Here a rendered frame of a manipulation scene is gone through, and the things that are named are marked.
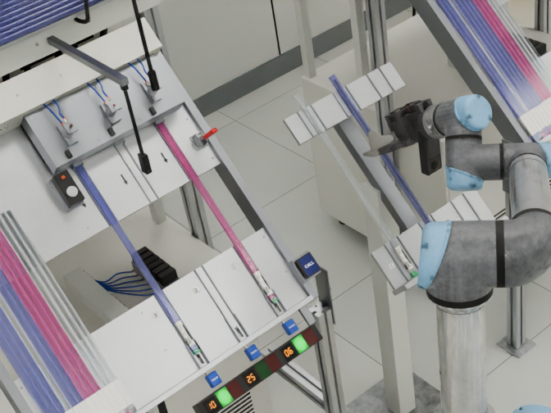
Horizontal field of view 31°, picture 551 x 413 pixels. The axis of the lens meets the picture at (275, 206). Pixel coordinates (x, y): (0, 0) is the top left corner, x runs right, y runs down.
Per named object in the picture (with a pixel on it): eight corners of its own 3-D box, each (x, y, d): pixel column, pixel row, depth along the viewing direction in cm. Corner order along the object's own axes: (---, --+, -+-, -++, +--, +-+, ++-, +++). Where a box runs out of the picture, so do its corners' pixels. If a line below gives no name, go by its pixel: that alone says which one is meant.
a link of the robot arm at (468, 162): (501, 187, 201) (499, 133, 202) (443, 188, 204) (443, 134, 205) (500, 190, 209) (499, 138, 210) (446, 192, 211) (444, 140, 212)
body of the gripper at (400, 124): (405, 103, 228) (437, 93, 218) (421, 137, 230) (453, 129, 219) (381, 117, 225) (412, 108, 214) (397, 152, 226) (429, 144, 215)
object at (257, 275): (276, 301, 229) (278, 299, 227) (271, 303, 228) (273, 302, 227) (157, 116, 232) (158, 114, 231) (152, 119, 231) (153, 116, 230)
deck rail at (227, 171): (309, 301, 237) (319, 295, 232) (302, 305, 236) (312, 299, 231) (147, 52, 242) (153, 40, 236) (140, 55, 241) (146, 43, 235)
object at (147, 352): (303, 298, 234) (309, 295, 231) (60, 462, 205) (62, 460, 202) (259, 230, 235) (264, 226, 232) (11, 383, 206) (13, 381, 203)
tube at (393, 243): (416, 275, 232) (418, 274, 231) (412, 278, 232) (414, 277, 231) (297, 94, 236) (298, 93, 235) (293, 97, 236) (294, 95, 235)
